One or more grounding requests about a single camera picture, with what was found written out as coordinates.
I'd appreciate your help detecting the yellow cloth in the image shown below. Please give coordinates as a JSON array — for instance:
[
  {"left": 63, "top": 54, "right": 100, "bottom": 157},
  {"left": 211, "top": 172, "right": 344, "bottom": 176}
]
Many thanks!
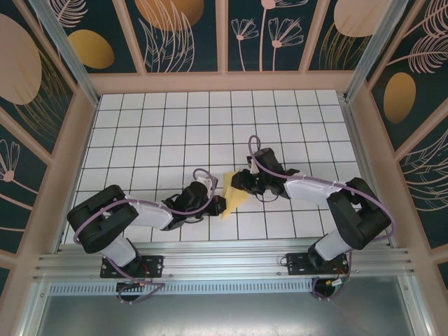
[{"left": 219, "top": 170, "right": 251, "bottom": 221}]

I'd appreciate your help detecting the grey steel sheet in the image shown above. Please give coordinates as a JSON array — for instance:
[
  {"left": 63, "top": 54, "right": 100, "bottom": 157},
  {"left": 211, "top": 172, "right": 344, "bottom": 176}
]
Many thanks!
[{"left": 20, "top": 293, "right": 431, "bottom": 336}]

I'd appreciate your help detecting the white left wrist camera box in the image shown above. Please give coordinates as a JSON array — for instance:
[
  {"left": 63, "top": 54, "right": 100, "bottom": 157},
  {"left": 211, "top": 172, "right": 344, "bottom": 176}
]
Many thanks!
[{"left": 196, "top": 176, "right": 221, "bottom": 193}]

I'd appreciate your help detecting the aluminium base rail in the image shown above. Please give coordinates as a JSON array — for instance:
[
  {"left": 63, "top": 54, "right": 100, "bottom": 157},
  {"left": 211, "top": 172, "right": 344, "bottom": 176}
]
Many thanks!
[{"left": 33, "top": 241, "right": 417, "bottom": 281}]

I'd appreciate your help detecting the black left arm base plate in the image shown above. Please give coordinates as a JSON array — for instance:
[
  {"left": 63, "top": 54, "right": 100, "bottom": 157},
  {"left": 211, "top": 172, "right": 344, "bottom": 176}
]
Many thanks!
[{"left": 99, "top": 254, "right": 165, "bottom": 279}]

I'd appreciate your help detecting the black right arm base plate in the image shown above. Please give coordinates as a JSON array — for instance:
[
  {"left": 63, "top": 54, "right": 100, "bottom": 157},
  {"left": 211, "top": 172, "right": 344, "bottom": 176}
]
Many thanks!
[{"left": 285, "top": 251, "right": 351, "bottom": 276}]

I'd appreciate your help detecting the slotted grey cable duct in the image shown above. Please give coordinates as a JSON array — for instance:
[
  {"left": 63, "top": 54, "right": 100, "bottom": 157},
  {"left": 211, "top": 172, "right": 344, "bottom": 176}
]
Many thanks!
[{"left": 48, "top": 278, "right": 400, "bottom": 295}]

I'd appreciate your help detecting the aluminium side rail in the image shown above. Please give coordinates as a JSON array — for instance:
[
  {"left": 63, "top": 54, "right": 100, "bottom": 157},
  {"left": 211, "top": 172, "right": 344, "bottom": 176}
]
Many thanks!
[{"left": 341, "top": 94, "right": 395, "bottom": 248}]

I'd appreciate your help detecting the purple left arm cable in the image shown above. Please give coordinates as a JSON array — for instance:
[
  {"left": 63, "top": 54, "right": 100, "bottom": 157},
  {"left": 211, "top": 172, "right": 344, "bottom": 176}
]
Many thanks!
[{"left": 72, "top": 168, "right": 216, "bottom": 305}]

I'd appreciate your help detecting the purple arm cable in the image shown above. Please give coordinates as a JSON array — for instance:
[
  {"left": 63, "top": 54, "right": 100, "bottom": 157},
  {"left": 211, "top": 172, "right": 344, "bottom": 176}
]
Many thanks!
[
  {"left": 247, "top": 135, "right": 395, "bottom": 302},
  {"left": 72, "top": 168, "right": 216, "bottom": 305}
]

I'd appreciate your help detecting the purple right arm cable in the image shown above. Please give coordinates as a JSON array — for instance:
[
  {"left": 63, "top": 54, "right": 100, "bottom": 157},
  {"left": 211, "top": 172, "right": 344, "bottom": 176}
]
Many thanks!
[{"left": 247, "top": 135, "right": 395, "bottom": 302}]

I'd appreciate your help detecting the aluminium corner post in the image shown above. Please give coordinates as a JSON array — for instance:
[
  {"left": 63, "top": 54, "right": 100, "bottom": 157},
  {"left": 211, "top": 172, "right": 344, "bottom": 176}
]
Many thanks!
[
  {"left": 27, "top": 0, "right": 101, "bottom": 108},
  {"left": 342, "top": 0, "right": 409, "bottom": 102}
]

